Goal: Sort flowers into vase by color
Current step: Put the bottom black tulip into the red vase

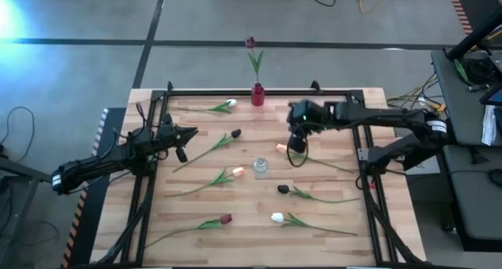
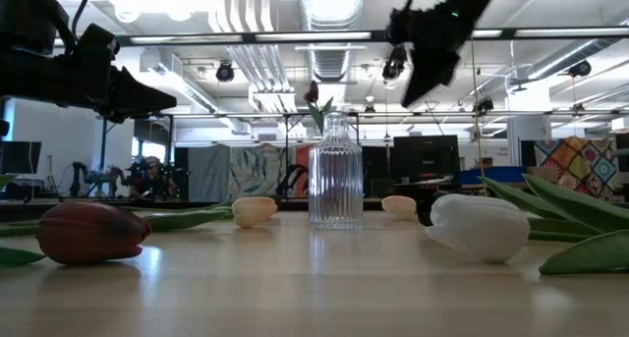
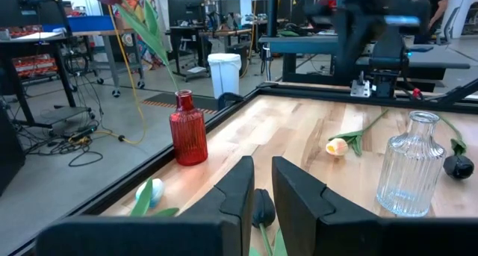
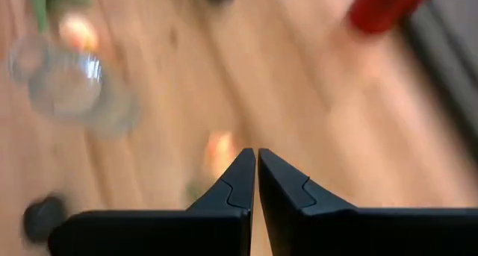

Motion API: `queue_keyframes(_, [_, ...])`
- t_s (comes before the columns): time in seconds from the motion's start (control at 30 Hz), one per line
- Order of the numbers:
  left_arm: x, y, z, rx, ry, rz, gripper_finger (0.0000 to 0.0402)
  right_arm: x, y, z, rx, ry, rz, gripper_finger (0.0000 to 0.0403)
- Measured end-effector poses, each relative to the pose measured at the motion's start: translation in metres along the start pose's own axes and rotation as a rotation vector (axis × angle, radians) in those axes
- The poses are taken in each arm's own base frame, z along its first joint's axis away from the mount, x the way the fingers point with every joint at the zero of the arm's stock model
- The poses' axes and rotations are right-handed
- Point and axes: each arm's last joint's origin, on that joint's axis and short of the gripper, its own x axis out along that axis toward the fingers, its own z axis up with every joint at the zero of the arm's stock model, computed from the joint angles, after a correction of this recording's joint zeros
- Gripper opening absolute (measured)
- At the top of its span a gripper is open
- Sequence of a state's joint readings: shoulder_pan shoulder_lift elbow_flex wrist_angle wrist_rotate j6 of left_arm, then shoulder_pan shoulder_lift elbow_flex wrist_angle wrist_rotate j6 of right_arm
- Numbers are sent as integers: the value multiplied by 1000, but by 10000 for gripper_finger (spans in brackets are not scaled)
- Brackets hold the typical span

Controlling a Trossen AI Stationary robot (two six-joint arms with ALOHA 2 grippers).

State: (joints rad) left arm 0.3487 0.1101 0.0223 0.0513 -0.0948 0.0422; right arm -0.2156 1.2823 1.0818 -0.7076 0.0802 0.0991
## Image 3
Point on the white artificial tulip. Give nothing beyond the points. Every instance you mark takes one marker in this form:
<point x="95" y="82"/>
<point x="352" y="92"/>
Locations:
<point x="155" y="190"/>

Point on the black computer monitor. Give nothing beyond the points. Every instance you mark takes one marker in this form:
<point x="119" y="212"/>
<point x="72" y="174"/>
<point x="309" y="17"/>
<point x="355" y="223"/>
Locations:
<point x="26" y="2"/>

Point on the red ribbed glass vase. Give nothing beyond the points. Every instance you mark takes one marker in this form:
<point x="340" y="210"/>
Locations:
<point x="188" y="136"/>

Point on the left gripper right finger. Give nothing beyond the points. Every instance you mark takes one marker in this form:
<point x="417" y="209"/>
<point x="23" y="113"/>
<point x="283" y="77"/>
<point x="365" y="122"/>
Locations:
<point x="336" y="230"/>

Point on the person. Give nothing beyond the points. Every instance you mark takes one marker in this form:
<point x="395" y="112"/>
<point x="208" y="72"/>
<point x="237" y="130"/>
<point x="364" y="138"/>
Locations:
<point x="437" y="2"/>

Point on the black striped floor mat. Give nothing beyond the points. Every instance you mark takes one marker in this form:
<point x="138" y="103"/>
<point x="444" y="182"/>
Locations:
<point x="164" y="99"/>

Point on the black monitor on stand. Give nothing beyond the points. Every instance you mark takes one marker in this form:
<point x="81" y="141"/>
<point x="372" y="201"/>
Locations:
<point x="185" y="9"/>

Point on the colourful patchwork quilt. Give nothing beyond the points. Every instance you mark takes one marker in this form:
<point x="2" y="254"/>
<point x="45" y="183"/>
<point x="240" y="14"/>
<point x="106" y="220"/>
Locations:
<point x="127" y="39"/>

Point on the white metal bracket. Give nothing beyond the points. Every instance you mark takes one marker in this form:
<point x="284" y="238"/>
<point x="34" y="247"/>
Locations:
<point x="360" y="88"/>

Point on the grey workbench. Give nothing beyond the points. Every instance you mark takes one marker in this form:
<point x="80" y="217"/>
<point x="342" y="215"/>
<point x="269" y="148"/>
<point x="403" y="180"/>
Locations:
<point x="298" y="45"/>

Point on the peach artificial tulip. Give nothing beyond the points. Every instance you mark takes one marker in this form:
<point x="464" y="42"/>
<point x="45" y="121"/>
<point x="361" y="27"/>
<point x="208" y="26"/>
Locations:
<point x="337" y="147"/>

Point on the red parts bins shelf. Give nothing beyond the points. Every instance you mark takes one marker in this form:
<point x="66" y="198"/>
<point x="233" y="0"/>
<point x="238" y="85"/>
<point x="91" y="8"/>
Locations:
<point x="33" y="65"/>

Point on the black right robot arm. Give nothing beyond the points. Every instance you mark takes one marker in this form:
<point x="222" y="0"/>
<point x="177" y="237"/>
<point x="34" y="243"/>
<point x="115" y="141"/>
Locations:
<point x="388" y="50"/>

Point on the black-legged desk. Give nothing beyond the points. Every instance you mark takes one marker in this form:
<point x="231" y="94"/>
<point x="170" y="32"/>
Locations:
<point x="63" y="73"/>

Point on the blue plastic bin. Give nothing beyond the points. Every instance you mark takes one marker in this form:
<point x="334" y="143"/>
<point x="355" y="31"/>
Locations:
<point x="89" y="23"/>

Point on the blackish maroon artificial tulip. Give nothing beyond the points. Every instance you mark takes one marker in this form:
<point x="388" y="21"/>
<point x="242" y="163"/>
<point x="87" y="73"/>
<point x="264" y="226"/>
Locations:
<point x="458" y="167"/>
<point x="263" y="207"/>

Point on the red artificial tulip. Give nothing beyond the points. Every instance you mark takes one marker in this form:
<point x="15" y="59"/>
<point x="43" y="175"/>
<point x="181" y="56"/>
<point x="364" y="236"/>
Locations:
<point x="151" y="36"/>

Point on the white trash bin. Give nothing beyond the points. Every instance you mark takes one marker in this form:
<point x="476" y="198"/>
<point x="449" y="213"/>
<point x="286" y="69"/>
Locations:
<point x="224" y="73"/>

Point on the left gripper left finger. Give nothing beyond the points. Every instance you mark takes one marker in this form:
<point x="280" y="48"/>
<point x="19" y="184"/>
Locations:
<point x="209" y="230"/>

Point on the clear ribbed glass vase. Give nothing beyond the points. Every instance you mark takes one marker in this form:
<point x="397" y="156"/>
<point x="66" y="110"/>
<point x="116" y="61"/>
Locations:
<point x="411" y="162"/>

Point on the wooden rolling table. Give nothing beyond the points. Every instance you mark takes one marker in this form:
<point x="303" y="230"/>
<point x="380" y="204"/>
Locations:
<point x="108" y="50"/>

